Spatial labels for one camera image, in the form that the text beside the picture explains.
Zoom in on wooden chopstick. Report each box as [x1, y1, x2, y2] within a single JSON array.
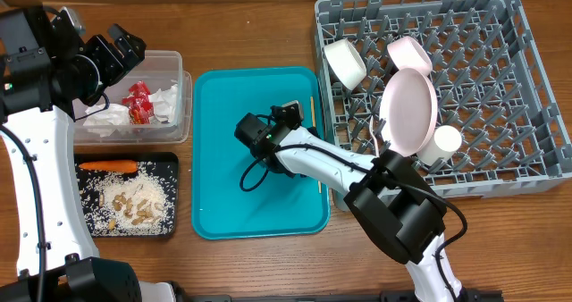
[[310, 96, 322, 194]]

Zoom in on red snack wrapper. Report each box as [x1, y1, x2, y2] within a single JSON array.
[[122, 81, 154, 125]]

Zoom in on white tissue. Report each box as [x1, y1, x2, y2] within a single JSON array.
[[83, 104, 130, 138]]

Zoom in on white napkin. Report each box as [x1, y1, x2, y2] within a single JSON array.
[[148, 84, 179, 122]]

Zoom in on cream bowl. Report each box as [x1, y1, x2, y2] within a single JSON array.
[[324, 38, 366, 90]]

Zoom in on white plastic fork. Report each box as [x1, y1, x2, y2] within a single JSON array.
[[368, 115, 380, 156]]

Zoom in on orange carrot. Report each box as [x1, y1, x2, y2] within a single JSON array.
[[80, 160, 138, 173]]

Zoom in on pink plate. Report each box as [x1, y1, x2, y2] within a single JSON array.
[[379, 68, 438, 156]]

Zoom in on bowl with food scraps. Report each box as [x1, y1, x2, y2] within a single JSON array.
[[387, 36, 433, 76]]

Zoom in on white small cup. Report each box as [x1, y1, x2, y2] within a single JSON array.
[[416, 125, 462, 166]]

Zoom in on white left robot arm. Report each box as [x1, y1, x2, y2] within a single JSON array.
[[1, 5, 187, 301]]

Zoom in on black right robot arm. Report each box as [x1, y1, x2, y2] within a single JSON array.
[[234, 105, 465, 301]]

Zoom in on clear plastic bin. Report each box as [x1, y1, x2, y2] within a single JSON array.
[[73, 50, 192, 146]]

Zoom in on teal plastic tray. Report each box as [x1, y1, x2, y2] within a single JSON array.
[[191, 66, 331, 239]]

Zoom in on black tray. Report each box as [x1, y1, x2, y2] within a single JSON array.
[[73, 152, 180, 240]]

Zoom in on spilled rice and peanuts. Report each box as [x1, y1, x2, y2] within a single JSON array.
[[78, 161, 178, 238]]

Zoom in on grey dish rack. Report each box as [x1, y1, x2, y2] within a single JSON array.
[[315, 0, 571, 198]]

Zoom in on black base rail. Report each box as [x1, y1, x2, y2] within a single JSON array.
[[185, 290, 418, 302]]

